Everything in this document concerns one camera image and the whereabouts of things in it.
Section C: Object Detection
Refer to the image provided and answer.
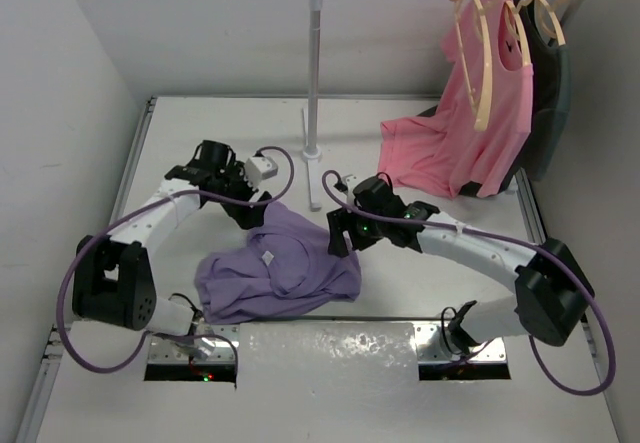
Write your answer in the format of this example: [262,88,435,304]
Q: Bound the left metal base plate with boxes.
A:
[147,323,240,364]

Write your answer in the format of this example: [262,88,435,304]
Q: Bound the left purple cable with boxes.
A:
[56,145,295,375]

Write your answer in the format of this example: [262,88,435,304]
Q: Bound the beige hanger in dark shirt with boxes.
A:
[534,0,571,47]

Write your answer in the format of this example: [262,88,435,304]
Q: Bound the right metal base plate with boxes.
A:
[412,318,507,365]

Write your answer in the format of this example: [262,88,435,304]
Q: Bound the pink t shirt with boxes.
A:
[378,0,534,198]

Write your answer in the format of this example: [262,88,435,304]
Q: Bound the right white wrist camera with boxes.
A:
[334,174,360,195]

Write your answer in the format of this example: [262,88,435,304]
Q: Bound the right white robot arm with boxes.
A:
[325,175,595,358]

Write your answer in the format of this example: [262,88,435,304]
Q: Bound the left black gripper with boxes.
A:
[208,162,269,228]

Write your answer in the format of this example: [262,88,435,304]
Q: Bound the dark grey t shirt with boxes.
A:
[417,0,572,198]

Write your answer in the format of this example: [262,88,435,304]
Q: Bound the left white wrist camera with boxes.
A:
[244,152,279,187]

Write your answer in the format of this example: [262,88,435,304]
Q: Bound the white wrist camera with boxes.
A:
[244,152,279,187]
[334,174,360,195]

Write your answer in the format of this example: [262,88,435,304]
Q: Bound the beige hanger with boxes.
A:
[503,0,534,68]
[441,0,501,134]
[534,0,571,47]

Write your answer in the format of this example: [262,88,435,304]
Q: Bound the beige hanger in pink shirt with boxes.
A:
[503,0,534,68]

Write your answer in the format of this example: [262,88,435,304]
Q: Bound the purple t shirt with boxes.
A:
[194,202,362,324]

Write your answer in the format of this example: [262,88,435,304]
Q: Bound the metal base plate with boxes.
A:
[147,323,240,364]
[412,318,507,365]

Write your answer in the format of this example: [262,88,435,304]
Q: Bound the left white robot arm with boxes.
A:
[72,140,278,337]

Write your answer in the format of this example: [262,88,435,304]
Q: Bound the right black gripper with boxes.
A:
[327,201,386,256]

